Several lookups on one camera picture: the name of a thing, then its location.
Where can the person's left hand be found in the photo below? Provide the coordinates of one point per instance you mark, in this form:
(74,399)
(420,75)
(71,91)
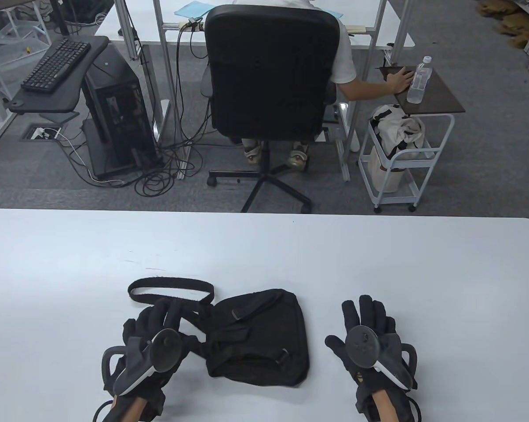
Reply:
(158,314)

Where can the person's right hand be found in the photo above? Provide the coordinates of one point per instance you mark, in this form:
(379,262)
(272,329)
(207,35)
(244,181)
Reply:
(370,314)

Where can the dark grey tracking controller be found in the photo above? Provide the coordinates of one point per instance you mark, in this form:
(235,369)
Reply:
(363,347)
(166,349)

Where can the black fabric bag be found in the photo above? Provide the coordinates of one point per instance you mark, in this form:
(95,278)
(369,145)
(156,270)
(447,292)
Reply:
(264,343)

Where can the person's right forearm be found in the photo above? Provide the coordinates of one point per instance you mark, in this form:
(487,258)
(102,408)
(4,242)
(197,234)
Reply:
(385,409)

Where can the person's left forearm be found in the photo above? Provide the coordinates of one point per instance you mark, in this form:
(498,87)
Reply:
(125,409)

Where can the white tote bag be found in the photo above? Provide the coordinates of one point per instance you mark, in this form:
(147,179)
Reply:
(385,176)

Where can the black computer tower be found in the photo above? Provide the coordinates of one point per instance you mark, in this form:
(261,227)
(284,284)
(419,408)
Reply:
(114,110)

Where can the floor power outlet box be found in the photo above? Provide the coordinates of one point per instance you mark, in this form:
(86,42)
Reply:
(31,132)

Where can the white cart with brown top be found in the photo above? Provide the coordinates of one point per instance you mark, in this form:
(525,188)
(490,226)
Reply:
(440,94)

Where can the clear plastic water bottle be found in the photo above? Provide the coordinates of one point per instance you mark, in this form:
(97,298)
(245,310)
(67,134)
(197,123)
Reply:
(418,83)

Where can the black curved side desk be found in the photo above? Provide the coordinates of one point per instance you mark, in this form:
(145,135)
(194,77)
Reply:
(49,103)

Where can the black office chair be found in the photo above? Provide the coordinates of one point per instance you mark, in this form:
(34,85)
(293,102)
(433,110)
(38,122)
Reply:
(268,74)

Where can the black keyboard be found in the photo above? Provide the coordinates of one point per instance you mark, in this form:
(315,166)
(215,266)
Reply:
(55,66)

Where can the beige power strip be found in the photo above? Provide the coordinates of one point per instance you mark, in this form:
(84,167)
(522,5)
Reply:
(356,29)

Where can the white power strip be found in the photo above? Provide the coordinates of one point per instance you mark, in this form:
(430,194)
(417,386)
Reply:
(189,24)

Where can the light blue paper folder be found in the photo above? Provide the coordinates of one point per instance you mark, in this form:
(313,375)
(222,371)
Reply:
(194,9)

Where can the black monitor stand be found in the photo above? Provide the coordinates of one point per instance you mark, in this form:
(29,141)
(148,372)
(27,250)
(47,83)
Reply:
(63,17)

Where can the pile of brown cardboard pieces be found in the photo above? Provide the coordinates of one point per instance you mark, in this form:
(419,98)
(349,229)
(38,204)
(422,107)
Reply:
(510,24)

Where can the white desk frame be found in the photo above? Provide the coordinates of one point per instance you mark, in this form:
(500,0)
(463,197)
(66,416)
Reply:
(0,130)

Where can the white desk with metal frame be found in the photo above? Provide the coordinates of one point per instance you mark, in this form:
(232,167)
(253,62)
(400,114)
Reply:
(114,30)

